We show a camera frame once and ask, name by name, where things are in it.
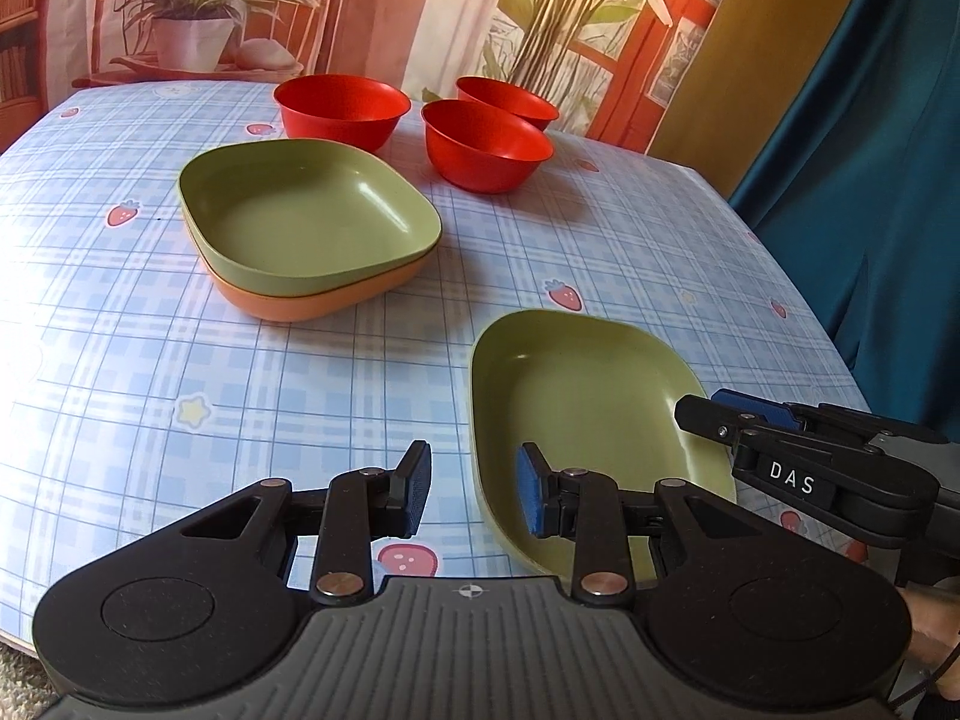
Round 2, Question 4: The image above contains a red bowl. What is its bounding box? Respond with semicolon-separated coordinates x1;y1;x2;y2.
456;76;561;132
274;75;412;155
420;100;554;194

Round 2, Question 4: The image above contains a blue curtain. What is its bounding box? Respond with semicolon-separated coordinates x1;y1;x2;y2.
727;0;960;443

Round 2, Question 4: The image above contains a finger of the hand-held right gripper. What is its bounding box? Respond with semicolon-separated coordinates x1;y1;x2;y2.
673;396;758;460
711;388;886;440

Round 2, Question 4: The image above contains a blue plaid tablecloth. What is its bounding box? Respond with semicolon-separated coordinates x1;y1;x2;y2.
0;79;875;650

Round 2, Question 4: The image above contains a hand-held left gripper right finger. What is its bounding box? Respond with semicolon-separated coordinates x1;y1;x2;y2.
516;442;740;608

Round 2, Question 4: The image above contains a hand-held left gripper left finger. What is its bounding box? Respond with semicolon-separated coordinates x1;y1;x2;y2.
178;439;434;608

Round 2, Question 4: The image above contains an orange plate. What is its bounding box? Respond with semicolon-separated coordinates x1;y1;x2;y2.
196;247;432;325

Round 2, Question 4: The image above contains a printed room backdrop cloth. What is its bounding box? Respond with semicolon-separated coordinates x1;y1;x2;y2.
0;0;740;143

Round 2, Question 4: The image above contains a yellow curtain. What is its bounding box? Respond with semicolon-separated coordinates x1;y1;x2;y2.
645;0;912;196

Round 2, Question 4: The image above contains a green plate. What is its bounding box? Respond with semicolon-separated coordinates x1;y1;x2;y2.
469;309;737;586
178;139;443;299

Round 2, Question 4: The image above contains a person's right hand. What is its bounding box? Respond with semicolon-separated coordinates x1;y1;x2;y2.
896;583;959;674

